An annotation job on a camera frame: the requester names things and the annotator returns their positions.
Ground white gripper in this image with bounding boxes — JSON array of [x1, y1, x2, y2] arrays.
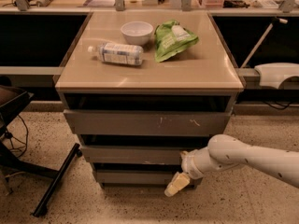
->
[[164, 147, 215, 197]]

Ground grey drawer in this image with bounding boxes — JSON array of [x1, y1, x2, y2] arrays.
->
[[64, 109, 231, 136], [81, 146, 191, 165], [92, 169, 205, 187]]

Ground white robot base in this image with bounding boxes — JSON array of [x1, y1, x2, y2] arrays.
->
[[254, 63, 299, 89]]

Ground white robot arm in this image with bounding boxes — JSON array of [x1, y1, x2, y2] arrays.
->
[[164, 134, 299, 197]]

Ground grey top drawer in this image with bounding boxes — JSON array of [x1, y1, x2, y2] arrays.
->
[[64, 109, 231, 136]]

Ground grey bottom drawer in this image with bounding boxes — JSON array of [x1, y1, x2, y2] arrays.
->
[[92, 169, 205, 187]]

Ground grey drawer cabinet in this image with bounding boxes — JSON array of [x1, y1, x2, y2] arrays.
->
[[54, 10, 245, 190]]

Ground clear plastic water bottle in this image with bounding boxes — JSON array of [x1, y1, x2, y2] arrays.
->
[[88, 42, 144, 66]]

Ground green snack bag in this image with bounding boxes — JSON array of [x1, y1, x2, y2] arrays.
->
[[154, 20, 199, 63]]

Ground white bowl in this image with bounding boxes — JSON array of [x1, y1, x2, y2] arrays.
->
[[121, 21, 153, 46]]

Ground white rod with black tip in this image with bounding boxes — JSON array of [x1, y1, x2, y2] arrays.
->
[[240, 17, 288, 68]]

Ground black cables on floor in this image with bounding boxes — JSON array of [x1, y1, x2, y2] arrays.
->
[[2, 114, 30, 159]]

